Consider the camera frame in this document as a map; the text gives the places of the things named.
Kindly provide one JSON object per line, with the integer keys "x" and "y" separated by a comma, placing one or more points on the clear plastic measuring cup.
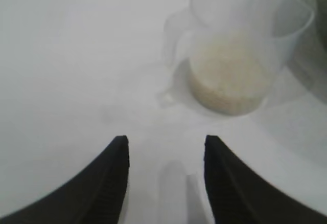
{"x": 230, "y": 9}

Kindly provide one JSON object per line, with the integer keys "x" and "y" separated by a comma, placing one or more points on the white uncooked rice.
{"x": 227, "y": 75}

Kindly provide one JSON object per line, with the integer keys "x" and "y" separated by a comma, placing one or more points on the stainless steel mixing bowl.
{"x": 322, "y": 9}

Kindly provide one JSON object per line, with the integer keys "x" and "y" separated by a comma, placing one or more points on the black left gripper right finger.
{"x": 242, "y": 201}

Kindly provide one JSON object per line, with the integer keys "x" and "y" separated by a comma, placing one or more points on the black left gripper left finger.
{"x": 76, "y": 203}

